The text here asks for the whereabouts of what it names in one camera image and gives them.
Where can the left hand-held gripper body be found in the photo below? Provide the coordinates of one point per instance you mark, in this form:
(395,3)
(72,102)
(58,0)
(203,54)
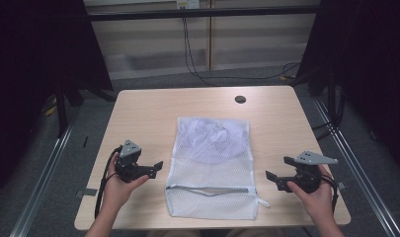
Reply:
(129,154)

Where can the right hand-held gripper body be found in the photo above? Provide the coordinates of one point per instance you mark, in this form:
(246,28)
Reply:
(308,171)

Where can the white mesh laundry bag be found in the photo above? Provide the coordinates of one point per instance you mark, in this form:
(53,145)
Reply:
(210,194)

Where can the person's right hand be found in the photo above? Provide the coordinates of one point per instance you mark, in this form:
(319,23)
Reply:
(319,204)

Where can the person's left hand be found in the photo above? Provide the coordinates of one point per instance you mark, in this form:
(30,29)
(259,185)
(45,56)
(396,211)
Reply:
(117,192)

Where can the grey tape piece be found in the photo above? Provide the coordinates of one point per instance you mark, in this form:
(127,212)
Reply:
(86,193)
(341,185)

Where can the white garment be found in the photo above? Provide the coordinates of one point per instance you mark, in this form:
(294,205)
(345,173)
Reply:
(214,138)

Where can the black stand leg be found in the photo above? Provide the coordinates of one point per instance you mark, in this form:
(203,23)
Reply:
(60,108)

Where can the black curtain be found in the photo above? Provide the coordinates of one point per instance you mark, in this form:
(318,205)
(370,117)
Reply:
(368,65)
(26,65)

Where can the black horizontal bar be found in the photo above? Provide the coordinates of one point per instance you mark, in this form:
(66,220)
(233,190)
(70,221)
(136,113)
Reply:
(200,14)

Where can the metal floor rail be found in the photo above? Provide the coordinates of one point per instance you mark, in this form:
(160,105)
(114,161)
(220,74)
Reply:
(42,177)
(362,177)

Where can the white wall outlet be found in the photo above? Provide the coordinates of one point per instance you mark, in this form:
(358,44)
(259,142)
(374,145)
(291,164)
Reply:
(187,4)

